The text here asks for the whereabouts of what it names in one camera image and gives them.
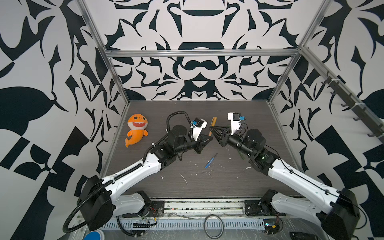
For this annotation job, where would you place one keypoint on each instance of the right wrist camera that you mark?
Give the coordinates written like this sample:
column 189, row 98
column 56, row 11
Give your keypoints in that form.
column 236, row 120

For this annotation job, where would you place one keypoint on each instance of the orange pen cap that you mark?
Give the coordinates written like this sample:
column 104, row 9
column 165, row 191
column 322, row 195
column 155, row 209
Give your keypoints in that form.
column 214, row 120

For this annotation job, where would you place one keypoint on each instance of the white slotted cable duct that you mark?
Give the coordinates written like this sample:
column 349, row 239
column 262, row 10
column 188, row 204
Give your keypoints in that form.
column 186, row 224

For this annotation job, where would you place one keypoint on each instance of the light green pen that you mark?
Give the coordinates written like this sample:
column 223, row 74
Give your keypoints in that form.
column 241, row 155

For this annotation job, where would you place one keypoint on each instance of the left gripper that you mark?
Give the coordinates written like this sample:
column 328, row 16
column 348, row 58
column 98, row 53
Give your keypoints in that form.
column 198, row 144

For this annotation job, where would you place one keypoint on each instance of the blue pen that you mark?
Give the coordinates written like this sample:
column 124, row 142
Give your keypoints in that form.
column 209, row 163

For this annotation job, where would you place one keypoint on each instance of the green lit circuit board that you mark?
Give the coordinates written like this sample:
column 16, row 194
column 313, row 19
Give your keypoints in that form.
column 273, row 226

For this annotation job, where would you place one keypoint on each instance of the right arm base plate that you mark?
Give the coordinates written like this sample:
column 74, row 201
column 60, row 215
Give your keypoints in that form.
column 256, row 208

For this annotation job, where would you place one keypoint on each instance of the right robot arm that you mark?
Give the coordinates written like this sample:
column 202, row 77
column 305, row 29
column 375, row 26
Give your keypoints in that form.
column 336, row 211

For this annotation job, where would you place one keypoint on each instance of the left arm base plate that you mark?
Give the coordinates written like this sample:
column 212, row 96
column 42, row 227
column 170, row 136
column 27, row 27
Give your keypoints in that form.
column 155, row 209

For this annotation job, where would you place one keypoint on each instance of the orange shark plush toy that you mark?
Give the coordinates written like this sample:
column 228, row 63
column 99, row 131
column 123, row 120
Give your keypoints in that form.
column 137, row 124

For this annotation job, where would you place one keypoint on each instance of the black device bottom right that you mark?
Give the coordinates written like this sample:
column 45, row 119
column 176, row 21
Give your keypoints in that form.
column 302, row 236

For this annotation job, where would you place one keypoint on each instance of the blue round button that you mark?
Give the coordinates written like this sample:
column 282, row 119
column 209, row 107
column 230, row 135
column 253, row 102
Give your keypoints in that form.
column 95, row 235

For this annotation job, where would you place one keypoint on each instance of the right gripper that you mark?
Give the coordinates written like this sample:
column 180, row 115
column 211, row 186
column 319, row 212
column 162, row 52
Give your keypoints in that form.
column 225, row 137

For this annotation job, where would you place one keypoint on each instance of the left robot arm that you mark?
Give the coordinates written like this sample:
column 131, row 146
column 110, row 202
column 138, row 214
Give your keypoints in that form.
column 100, row 200

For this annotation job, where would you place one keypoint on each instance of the wall hook rail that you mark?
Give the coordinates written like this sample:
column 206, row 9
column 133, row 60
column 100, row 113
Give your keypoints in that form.
column 352, row 102

